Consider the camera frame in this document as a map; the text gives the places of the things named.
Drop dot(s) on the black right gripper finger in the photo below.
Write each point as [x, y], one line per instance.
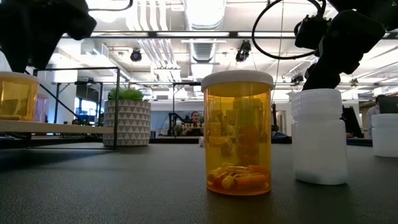
[323, 79]

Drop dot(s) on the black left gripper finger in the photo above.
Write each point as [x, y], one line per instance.
[28, 56]

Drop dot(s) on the person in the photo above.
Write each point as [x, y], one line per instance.
[373, 112]
[195, 116]

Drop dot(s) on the wooden shelf board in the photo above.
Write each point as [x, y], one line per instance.
[62, 127]

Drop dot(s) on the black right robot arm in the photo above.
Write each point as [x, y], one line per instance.
[367, 7]

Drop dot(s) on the orange pill bottle white cap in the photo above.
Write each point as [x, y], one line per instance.
[18, 99]

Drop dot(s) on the white plastic medicine bottle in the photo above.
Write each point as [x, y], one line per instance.
[318, 146]
[385, 137]

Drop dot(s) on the dark computer monitor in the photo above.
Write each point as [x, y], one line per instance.
[388, 104]

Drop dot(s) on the white triangle pattern plant pot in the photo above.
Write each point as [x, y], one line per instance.
[127, 124]

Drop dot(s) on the green spiky plant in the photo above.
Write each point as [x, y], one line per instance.
[126, 94]

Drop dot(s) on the silver ceiling air duct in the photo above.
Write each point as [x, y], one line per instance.
[203, 49]

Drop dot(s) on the black ceiling spotlight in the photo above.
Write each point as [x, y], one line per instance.
[243, 51]
[136, 55]
[297, 77]

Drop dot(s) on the black metal shelf frame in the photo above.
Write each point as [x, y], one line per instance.
[117, 109]

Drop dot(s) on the thin black diagonal brace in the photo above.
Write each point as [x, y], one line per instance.
[62, 104]

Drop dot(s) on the black background robot arm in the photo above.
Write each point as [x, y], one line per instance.
[174, 119]

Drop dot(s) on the orange bottle with orange capsules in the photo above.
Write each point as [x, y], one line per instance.
[237, 124]

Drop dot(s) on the black frame bar with lights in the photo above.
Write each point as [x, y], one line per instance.
[152, 34]

